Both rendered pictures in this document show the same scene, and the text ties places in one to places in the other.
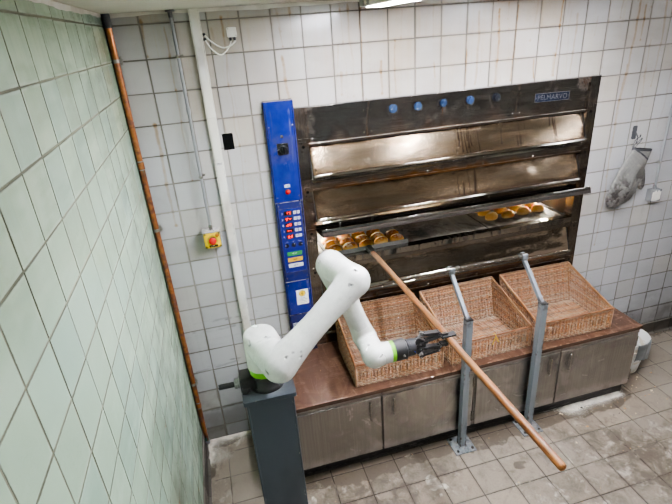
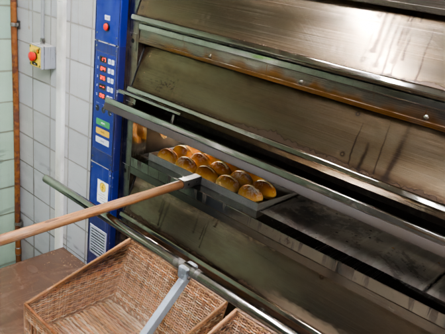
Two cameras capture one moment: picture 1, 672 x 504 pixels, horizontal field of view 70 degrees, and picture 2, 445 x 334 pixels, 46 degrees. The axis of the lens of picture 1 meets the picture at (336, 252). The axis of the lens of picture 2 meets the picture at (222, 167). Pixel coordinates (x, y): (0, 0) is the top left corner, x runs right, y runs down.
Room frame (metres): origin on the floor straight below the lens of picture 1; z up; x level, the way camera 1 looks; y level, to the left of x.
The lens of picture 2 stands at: (1.79, -1.68, 1.94)
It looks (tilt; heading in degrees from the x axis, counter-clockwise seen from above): 21 degrees down; 53
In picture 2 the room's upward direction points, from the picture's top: 8 degrees clockwise
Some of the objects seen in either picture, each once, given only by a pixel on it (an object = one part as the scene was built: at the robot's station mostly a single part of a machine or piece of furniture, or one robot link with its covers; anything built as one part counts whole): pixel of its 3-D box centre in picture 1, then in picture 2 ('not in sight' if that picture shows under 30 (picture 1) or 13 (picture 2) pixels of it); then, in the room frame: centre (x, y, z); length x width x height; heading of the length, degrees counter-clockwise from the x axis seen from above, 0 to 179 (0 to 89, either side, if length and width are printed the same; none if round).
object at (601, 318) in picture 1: (553, 300); not in sight; (2.78, -1.43, 0.72); 0.56 x 0.49 x 0.28; 102
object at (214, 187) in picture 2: (359, 237); (230, 169); (2.97, -0.16, 1.19); 0.55 x 0.36 x 0.03; 104
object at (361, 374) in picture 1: (386, 336); (123, 319); (2.50, -0.27, 0.72); 0.56 x 0.49 x 0.28; 103
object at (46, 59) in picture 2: (212, 238); (42, 55); (2.50, 0.68, 1.46); 0.10 x 0.07 x 0.10; 104
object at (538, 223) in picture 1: (450, 239); (326, 255); (2.92, -0.76, 1.16); 1.80 x 0.06 x 0.04; 104
